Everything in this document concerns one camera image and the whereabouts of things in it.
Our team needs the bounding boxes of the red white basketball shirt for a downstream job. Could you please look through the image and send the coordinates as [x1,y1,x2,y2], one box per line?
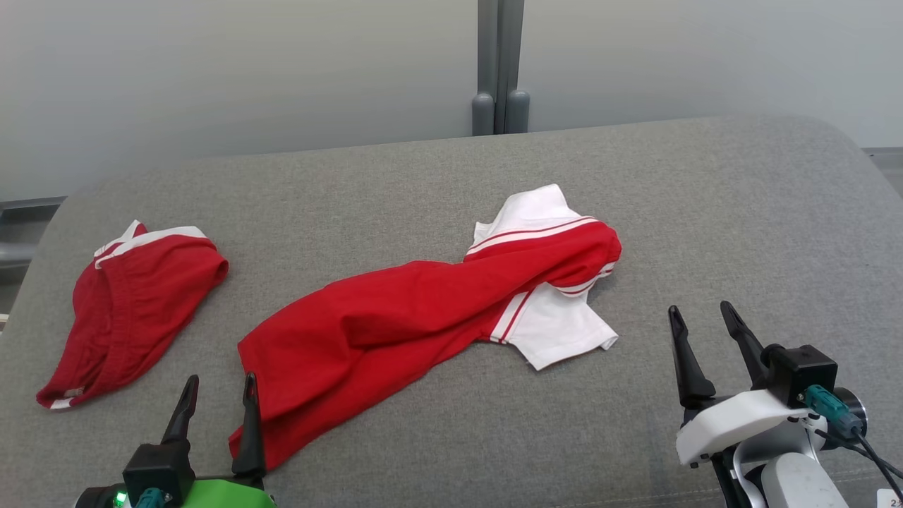
[228,183,623,472]

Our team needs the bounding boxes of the grey metal frame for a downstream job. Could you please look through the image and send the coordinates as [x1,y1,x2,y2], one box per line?
[0,198,68,283]

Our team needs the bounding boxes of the teal right camera connector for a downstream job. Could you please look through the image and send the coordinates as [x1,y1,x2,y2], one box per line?
[803,385,863,437]

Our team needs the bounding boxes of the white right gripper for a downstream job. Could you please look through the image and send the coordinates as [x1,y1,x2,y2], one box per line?
[668,301,830,468]

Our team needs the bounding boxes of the red shorts with white stripe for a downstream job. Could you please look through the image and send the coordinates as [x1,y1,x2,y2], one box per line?
[37,220,229,411]

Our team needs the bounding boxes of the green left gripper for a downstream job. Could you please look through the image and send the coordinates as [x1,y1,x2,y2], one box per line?
[74,372,276,508]

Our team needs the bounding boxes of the black right camera cable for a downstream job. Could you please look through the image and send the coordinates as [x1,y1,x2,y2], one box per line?
[850,423,903,503]

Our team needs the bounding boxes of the thin black right gripper cable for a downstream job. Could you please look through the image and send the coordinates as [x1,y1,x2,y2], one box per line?
[811,427,903,480]

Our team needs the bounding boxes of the grey metal partition post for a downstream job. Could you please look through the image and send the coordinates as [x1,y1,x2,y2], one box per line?
[471,0,531,136]

